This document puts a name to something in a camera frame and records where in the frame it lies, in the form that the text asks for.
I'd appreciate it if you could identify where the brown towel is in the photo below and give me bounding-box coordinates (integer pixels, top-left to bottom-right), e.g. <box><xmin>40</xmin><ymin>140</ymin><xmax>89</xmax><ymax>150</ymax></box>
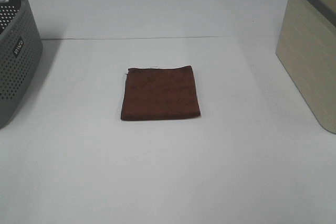
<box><xmin>121</xmin><ymin>66</ymin><xmax>201</xmax><ymax>121</ymax></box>

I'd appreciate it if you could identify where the beige plastic storage bin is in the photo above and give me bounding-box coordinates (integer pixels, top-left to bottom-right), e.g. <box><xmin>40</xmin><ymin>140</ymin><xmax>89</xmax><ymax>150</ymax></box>
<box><xmin>276</xmin><ymin>0</ymin><xmax>335</xmax><ymax>133</ymax></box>

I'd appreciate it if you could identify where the grey perforated plastic basket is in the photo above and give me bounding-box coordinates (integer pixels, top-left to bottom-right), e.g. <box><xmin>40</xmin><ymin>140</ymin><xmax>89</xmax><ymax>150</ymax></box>
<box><xmin>1</xmin><ymin>0</ymin><xmax>43</xmax><ymax>127</ymax></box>

